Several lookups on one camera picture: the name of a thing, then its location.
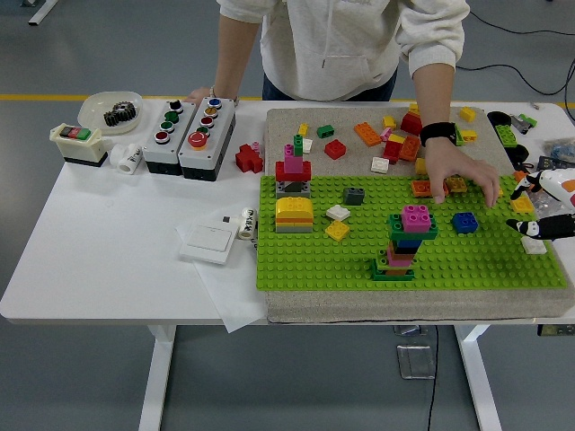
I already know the person's right hand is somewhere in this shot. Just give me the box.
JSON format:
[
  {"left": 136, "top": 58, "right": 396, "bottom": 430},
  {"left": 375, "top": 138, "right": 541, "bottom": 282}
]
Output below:
[{"left": 183, "top": 86, "right": 213, "bottom": 105}]

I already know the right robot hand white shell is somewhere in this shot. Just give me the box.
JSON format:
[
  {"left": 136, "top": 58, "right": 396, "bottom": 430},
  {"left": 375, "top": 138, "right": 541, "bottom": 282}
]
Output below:
[{"left": 506, "top": 168, "right": 575, "bottom": 243}]

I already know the person's left hand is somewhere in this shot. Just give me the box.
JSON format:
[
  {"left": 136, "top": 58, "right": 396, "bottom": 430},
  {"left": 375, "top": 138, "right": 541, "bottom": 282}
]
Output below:
[{"left": 424, "top": 141, "right": 502, "bottom": 208}]

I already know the blue square brick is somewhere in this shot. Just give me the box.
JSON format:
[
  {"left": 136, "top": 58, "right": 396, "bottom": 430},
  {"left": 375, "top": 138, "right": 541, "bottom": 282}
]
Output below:
[{"left": 451, "top": 211, "right": 480, "bottom": 235}]

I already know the magenta square brick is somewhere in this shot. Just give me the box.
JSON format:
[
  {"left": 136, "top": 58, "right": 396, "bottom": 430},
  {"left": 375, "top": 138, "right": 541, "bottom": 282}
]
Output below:
[{"left": 401, "top": 204, "right": 436, "bottom": 234}]

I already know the orange square brick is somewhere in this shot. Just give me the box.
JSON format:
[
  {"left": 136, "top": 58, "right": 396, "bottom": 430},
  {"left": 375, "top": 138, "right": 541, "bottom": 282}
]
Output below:
[{"left": 398, "top": 136, "right": 422, "bottom": 163}]

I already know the large red brick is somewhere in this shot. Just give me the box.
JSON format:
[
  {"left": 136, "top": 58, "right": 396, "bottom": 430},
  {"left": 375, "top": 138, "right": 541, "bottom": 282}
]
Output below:
[{"left": 400, "top": 110, "right": 423, "bottom": 136}]

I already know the red square brick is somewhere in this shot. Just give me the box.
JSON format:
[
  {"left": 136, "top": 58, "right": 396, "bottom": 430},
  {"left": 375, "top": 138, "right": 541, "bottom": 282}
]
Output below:
[
  {"left": 383, "top": 139, "right": 404, "bottom": 163},
  {"left": 323, "top": 139, "right": 348, "bottom": 161}
]

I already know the red cross-shaped brick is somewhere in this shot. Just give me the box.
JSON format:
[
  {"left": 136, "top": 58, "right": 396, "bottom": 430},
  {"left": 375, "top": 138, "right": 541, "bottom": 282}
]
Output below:
[{"left": 234, "top": 142, "right": 265, "bottom": 174}]

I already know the dark green wide brick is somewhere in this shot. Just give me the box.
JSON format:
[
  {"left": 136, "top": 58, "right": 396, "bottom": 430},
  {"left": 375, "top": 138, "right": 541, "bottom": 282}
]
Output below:
[{"left": 388, "top": 213, "right": 439, "bottom": 242}]

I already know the dark grey square brick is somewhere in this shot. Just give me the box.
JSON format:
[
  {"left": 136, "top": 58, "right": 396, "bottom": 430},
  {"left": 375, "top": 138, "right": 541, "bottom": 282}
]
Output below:
[{"left": 341, "top": 185, "right": 366, "bottom": 207}]

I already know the pink sloped brick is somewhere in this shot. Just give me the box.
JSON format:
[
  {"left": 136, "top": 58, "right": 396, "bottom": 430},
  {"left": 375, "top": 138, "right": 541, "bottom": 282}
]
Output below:
[{"left": 385, "top": 246, "right": 418, "bottom": 267}]

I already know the red wide brick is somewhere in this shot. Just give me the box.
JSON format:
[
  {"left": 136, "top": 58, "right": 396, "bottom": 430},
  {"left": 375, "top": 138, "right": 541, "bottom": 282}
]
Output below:
[{"left": 274, "top": 160, "right": 313, "bottom": 183}]

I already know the grey arch brick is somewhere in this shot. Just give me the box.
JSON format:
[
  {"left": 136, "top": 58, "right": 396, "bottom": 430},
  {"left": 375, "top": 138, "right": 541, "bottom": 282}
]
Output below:
[{"left": 275, "top": 178, "right": 312, "bottom": 200}]

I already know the yellow domed brick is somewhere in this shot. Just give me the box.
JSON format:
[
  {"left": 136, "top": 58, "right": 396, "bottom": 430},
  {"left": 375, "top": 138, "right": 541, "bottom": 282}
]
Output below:
[{"left": 274, "top": 196, "right": 314, "bottom": 220}]

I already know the black electronic device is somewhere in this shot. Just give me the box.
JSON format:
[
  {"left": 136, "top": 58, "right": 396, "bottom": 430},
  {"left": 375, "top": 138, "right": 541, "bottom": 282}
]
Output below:
[{"left": 537, "top": 155, "right": 570, "bottom": 172}]

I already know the crumpled clear plastic wrap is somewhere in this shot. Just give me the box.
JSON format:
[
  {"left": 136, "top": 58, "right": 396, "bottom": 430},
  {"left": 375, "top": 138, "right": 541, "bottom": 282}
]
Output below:
[{"left": 532, "top": 190, "right": 562, "bottom": 216}]

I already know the black wrist watch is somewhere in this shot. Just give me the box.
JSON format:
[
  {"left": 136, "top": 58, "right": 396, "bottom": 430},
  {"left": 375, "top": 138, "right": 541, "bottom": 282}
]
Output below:
[{"left": 419, "top": 121, "right": 459, "bottom": 148}]

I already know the clear plastic bag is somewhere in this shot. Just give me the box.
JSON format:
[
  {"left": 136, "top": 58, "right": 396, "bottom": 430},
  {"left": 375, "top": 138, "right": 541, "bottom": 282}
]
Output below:
[{"left": 541, "top": 136, "right": 575, "bottom": 158}]

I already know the grey four-button box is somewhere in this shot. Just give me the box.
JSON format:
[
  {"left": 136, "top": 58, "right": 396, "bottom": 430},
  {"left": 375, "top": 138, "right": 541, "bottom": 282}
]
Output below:
[{"left": 141, "top": 99, "right": 198, "bottom": 175}]

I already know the grey emergency stop box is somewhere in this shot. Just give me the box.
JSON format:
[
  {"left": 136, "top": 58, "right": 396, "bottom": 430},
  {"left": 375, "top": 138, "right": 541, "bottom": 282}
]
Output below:
[{"left": 178, "top": 96, "right": 237, "bottom": 183}]

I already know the grey and green tool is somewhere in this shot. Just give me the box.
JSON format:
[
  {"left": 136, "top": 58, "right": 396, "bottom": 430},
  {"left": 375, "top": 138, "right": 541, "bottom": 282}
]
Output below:
[{"left": 509, "top": 113, "right": 539, "bottom": 135}]

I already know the black gear stack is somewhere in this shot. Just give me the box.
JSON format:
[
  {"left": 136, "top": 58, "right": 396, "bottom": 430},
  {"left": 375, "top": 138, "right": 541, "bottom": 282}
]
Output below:
[{"left": 103, "top": 101, "right": 138, "bottom": 128}]

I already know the white pipe tee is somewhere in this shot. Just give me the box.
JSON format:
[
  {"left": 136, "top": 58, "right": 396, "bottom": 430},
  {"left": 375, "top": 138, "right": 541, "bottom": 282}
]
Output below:
[{"left": 109, "top": 142, "right": 144, "bottom": 175}]

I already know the white plastic dish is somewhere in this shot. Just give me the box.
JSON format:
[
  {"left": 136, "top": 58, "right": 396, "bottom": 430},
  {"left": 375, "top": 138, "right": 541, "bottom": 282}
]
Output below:
[{"left": 77, "top": 91, "right": 145, "bottom": 136}]

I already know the white labelled pipe fitting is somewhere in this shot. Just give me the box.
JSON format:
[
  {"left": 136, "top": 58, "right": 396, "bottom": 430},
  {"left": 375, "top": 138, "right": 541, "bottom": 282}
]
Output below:
[{"left": 221, "top": 206, "right": 258, "bottom": 242}]

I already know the person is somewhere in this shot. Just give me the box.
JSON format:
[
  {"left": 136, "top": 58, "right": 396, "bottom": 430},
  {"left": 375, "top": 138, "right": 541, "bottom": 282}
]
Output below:
[{"left": 183, "top": 0, "right": 502, "bottom": 208}]

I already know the table control label box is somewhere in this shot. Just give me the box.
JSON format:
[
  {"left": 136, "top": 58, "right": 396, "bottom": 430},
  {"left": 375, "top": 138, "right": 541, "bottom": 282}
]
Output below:
[{"left": 536, "top": 323, "right": 575, "bottom": 338}]

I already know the green studded baseplate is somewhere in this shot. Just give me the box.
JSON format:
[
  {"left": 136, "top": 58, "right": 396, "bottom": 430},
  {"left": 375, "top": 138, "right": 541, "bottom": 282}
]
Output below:
[{"left": 255, "top": 172, "right": 568, "bottom": 292}]

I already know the metal floor plate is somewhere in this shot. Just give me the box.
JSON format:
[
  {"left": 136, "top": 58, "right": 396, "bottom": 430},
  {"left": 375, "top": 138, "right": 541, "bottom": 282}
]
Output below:
[{"left": 395, "top": 343, "right": 436, "bottom": 381}]

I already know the white table leg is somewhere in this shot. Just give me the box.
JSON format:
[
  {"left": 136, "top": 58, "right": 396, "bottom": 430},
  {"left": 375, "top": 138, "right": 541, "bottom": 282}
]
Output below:
[
  {"left": 137, "top": 325, "right": 177, "bottom": 431},
  {"left": 453, "top": 323, "right": 503, "bottom": 431}
]

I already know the white paper sheet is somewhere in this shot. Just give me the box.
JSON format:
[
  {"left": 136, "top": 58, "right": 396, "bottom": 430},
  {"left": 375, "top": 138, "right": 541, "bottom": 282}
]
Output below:
[{"left": 174, "top": 215, "right": 270, "bottom": 334}]

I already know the black floor cable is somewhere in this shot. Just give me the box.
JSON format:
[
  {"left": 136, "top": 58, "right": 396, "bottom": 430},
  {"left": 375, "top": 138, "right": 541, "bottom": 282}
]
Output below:
[
  {"left": 456, "top": 60, "right": 575, "bottom": 96},
  {"left": 469, "top": 11, "right": 575, "bottom": 37}
]

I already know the beige switch box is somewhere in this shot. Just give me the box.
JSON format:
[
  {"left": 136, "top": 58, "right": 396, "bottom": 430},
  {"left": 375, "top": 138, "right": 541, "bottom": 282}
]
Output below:
[{"left": 49, "top": 123, "right": 111, "bottom": 168}]

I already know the green square frame brick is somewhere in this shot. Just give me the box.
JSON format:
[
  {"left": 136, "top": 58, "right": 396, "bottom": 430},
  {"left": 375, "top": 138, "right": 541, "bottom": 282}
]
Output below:
[{"left": 370, "top": 257, "right": 421, "bottom": 282}]

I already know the white wall switch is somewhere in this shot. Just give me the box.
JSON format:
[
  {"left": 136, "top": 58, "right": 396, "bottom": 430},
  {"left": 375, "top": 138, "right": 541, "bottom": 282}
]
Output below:
[{"left": 179, "top": 223, "right": 238, "bottom": 266}]

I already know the white frame beam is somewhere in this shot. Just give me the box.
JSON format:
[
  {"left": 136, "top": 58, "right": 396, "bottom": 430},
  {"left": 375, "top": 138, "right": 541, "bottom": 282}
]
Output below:
[{"left": 20, "top": 0, "right": 59, "bottom": 26}]

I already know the black hanging cable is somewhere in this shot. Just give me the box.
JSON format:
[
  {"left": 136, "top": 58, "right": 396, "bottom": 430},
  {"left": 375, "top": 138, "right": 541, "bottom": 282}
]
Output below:
[{"left": 425, "top": 323, "right": 440, "bottom": 431}]

